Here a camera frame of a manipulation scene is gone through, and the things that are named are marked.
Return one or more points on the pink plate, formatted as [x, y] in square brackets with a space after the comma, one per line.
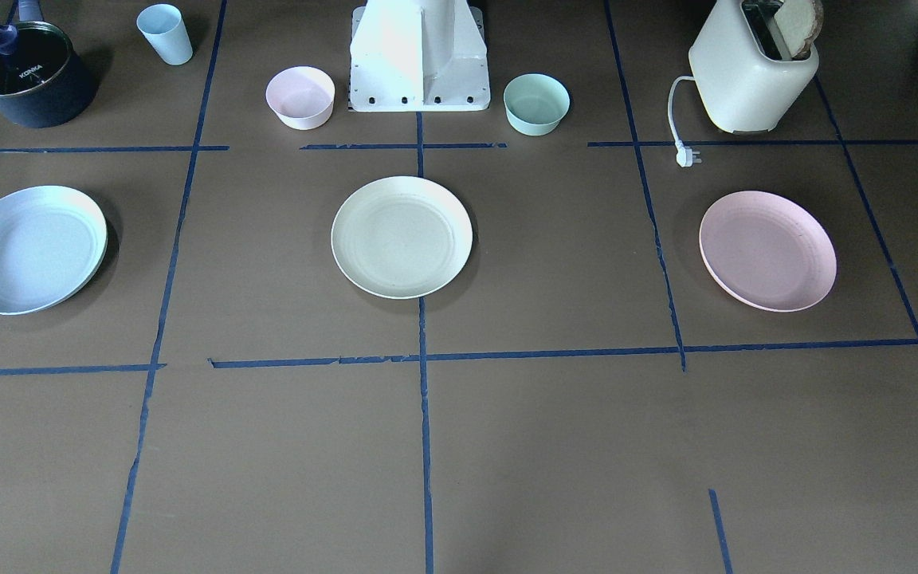
[767, 252]

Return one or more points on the cream plate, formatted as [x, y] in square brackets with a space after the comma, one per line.
[401, 237]

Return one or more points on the green bowl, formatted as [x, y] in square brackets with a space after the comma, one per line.
[535, 104]

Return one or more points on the pink bowl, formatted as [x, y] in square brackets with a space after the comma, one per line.
[302, 97]

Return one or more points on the cream toaster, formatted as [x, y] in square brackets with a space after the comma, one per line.
[745, 78]

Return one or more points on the light blue cup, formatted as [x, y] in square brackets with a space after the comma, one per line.
[163, 27]

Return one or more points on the bread slice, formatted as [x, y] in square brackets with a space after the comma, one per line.
[799, 23]

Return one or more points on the dark blue pot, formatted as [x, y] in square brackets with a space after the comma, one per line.
[43, 80]

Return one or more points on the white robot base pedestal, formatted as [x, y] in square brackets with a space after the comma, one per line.
[418, 56]

